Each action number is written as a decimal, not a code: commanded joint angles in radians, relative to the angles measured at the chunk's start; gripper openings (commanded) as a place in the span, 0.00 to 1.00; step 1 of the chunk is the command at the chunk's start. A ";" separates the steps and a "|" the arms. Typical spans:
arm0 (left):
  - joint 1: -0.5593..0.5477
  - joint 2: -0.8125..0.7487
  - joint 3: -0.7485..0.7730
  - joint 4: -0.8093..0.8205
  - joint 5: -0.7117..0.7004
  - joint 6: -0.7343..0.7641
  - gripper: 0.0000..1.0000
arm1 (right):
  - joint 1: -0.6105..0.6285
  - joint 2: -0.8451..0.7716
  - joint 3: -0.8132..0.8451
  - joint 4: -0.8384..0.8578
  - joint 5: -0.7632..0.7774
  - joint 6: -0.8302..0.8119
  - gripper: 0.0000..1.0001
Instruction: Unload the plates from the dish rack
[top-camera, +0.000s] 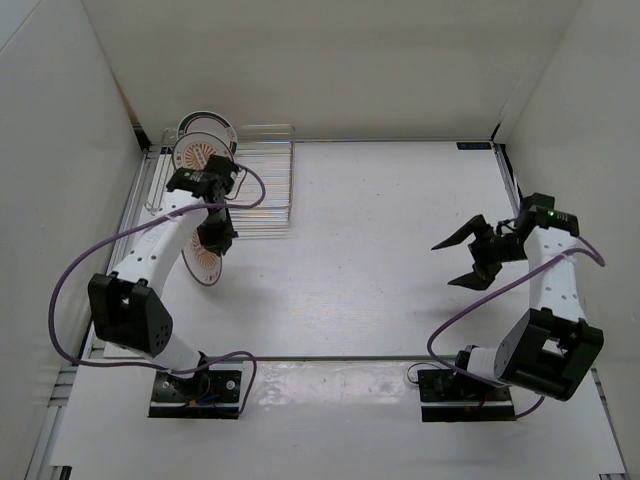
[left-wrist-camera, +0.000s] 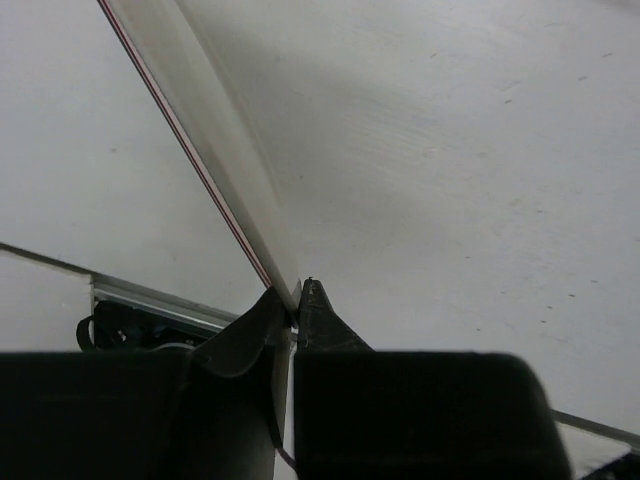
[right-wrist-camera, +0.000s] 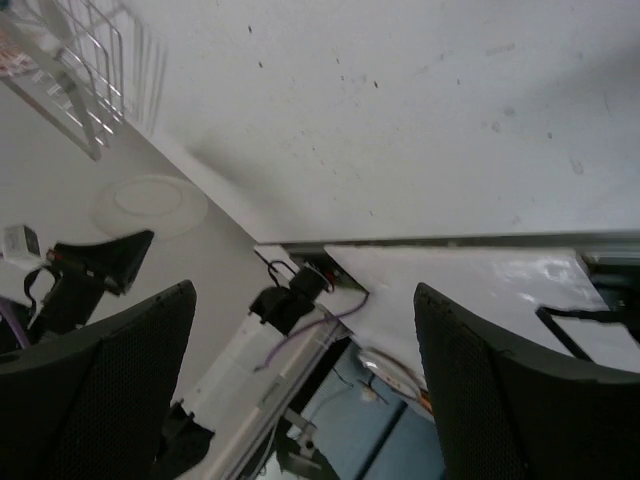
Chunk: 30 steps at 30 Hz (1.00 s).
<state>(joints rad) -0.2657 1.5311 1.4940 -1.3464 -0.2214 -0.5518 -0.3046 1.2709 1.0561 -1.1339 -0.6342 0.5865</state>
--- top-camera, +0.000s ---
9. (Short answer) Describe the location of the metal wire dish rack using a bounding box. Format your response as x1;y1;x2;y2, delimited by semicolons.
144;123;296;236

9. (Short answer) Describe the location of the small dark label plate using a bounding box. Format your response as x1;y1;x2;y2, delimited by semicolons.
456;141;492;151

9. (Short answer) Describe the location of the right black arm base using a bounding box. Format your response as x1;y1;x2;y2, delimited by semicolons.
417;369;516;423

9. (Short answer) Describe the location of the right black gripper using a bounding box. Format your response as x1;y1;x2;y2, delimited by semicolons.
433;214;528;291

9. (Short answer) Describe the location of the green rimmed white plate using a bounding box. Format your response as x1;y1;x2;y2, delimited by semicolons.
177;111;238;153

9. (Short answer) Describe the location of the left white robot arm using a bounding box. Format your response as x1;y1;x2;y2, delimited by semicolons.
88;155;239;400

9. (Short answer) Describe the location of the orange sunburst plate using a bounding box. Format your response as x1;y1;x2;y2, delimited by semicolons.
172;132;239;182
181;231;223;287

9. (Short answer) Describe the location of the orange sunburst plate front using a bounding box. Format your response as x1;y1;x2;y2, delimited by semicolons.
181;231;223;287

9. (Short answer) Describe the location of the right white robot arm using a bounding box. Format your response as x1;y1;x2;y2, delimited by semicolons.
436;193;605;401

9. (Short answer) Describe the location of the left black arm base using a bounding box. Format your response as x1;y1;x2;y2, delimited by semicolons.
148;361;248;420

